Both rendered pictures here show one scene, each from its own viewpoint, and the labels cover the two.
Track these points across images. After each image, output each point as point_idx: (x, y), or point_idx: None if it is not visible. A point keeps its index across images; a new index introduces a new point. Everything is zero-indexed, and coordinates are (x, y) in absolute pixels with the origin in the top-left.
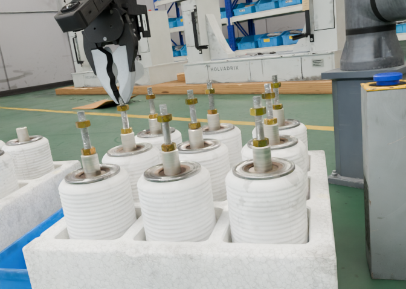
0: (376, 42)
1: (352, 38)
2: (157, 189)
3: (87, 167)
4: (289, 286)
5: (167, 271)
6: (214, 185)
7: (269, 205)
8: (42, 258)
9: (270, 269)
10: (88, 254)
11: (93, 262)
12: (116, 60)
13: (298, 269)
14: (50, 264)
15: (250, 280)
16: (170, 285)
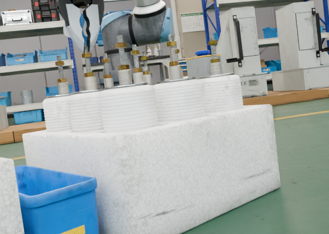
0: (132, 58)
1: (116, 55)
2: (192, 82)
3: (129, 78)
4: (260, 124)
5: (214, 130)
6: None
7: (238, 87)
8: (138, 141)
9: (254, 116)
10: (171, 129)
11: (174, 134)
12: (88, 14)
13: (262, 113)
14: (144, 146)
15: (247, 125)
16: (215, 140)
